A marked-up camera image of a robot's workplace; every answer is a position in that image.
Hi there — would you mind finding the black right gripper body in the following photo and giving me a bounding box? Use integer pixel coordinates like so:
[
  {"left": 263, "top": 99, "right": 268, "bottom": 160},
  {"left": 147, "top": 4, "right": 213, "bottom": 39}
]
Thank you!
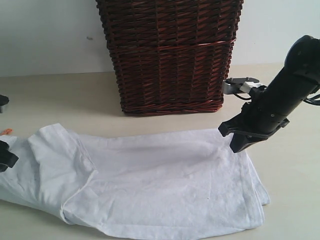
[{"left": 218, "top": 72, "right": 315, "bottom": 153}]

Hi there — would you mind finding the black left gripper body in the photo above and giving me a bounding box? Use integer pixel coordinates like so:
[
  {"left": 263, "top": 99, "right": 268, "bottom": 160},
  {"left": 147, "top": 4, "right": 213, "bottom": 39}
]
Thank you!
[{"left": 0, "top": 140, "right": 19, "bottom": 172}]

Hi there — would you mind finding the white t-shirt with red lettering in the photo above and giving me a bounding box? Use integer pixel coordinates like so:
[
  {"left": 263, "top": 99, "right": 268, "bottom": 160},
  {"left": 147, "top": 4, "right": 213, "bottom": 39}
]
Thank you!
[{"left": 0, "top": 124, "right": 270, "bottom": 240}]

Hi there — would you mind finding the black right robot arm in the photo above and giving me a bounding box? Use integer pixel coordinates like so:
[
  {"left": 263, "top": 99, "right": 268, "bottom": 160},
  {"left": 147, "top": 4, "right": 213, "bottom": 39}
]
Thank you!
[{"left": 218, "top": 35, "right": 320, "bottom": 153}]

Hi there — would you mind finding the dark brown wicker basket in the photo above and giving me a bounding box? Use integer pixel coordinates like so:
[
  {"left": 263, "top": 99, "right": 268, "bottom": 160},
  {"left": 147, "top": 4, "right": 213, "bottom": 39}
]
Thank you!
[{"left": 96, "top": 0, "right": 243, "bottom": 116}]

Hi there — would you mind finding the small orange tag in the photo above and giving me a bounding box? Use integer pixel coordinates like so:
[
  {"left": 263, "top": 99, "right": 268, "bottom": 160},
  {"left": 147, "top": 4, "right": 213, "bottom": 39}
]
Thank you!
[{"left": 0, "top": 128, "right": 13, "bottom": 136}]

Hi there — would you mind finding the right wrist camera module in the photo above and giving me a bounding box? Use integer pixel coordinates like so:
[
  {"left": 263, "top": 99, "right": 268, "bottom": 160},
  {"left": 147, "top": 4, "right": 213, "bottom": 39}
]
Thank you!
[{"left": 222, "top": 77, "right": 267, "bottom": 95}]

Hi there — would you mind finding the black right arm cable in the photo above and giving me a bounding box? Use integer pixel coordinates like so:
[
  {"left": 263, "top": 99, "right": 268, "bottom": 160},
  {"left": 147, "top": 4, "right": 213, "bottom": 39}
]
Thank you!
[{"left": 234, "top": 92, "right": 320, "bottom": 106}]

